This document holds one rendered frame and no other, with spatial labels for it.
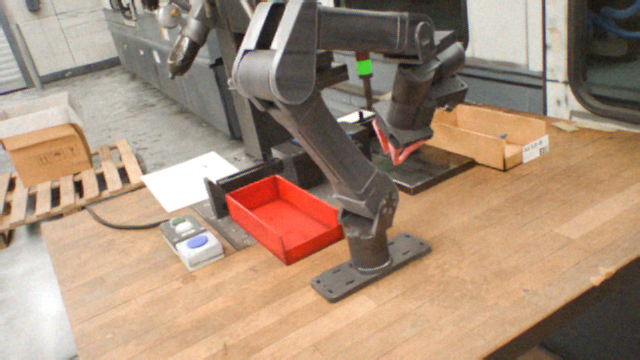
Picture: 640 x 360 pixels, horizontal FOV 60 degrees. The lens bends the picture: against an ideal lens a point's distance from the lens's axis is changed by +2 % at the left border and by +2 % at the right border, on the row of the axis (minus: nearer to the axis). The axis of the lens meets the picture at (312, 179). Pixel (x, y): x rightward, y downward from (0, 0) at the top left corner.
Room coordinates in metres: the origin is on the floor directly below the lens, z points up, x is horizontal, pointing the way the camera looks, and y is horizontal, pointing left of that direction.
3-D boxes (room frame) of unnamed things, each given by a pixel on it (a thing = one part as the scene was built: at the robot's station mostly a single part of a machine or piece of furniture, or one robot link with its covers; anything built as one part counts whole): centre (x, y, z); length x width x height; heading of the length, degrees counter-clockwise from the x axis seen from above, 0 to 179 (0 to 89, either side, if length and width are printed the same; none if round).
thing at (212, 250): (0.90, 0.23, 0.90); 0.07 x 0.07 x 0.06; 26
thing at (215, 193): (1.07, 0.19, 0.95); 0.06 x 0.03 x 0.09; 116
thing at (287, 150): (1.18, -0.03, 0.98); 0.20 x 0.10 x 0.01; 116
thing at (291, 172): (1.18, -0.03, 0.94); 0.20 x 0.10 x 0.07; 116
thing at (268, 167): (1.10, 0.13, 0.95); 0.15 x 0.03 x 0.10; 116
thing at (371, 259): (0.75, -0.06, 0.94); 0.20 x 0.07 x 0.08; 116
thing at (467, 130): (1.13, -0.38, 0.93); 0.25 x 0.13 x 0.08; 26
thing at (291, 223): (0.94, 0.07, 0.93); 0.25 x 0.12 x 0.06; 26
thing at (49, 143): (4.15, 1.90, 0.40); 0.67 x 0.60 x 0.50; 18
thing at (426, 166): (1.07, -0.23, 0.91); 0.17 x 0.16 x 0.02; 116
